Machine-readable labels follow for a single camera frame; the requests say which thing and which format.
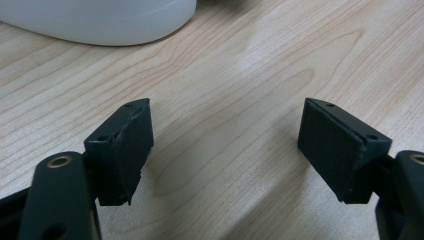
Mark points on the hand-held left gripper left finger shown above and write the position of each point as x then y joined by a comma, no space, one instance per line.
128,150

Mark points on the white rice cooker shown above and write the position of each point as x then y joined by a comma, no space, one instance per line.
100,20

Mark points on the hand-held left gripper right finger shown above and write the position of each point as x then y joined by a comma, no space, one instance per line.
336,150

